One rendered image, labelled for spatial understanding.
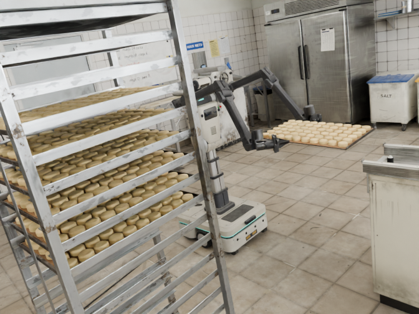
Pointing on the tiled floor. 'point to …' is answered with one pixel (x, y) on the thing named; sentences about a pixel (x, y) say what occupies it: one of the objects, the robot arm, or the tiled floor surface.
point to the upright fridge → (322, 57)
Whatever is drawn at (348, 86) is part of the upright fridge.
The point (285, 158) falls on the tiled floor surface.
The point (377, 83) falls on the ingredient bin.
